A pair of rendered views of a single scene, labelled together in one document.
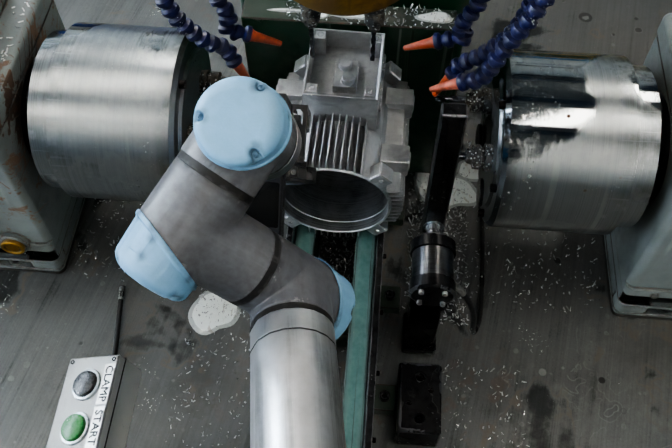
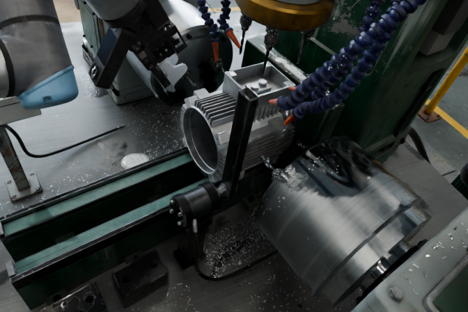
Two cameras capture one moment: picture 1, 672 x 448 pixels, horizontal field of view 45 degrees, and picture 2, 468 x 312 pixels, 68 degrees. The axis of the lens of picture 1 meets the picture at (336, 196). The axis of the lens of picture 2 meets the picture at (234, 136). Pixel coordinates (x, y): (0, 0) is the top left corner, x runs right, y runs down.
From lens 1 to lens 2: 0.62 m
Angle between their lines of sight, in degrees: 29
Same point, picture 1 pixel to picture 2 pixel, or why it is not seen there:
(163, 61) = (191, 22)
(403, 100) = (277, 125)
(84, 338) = (90, 127)
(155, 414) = (67, 170)
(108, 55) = (177, 9)
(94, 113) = not seen: hidden behind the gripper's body
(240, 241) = not seen: outside the picture
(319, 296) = (21, 56)
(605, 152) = (338, 223)
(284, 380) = not seen: outside the picture
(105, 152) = not seen: hidden behind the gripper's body
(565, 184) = (299, 223)
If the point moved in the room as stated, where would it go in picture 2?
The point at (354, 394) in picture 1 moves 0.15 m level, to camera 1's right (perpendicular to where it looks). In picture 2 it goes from (108, 228) to (146, 288)
